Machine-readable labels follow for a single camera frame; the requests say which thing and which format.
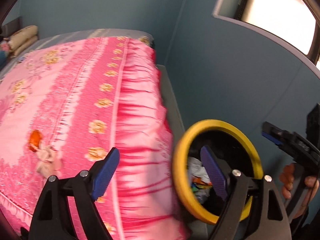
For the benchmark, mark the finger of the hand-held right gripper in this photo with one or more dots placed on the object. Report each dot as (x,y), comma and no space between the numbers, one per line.
(272,140)
(287,137)

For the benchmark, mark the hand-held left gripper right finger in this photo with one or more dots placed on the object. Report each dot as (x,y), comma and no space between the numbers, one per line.
(215,177)

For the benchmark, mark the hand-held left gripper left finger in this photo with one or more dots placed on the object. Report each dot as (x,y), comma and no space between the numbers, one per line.
(105,175)

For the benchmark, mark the white paper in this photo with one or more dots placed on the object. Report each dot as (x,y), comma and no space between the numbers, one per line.
(196,166)

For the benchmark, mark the yellow rimmed black trash bin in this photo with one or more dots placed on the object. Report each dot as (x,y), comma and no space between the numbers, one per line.
(180,180)

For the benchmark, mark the person's right hand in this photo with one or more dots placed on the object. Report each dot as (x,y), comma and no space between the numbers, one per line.
(286,180)

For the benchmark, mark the orange mandarin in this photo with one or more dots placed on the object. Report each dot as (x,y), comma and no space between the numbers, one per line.
(35,140)

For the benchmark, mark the pink floral blanket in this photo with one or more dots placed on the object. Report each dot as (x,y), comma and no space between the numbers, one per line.
(75,92)

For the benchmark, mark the white framed window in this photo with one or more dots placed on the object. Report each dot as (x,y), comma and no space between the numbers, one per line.
(275,10)

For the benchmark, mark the beige floral folded quilt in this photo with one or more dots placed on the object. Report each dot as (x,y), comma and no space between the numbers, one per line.
(25,37)

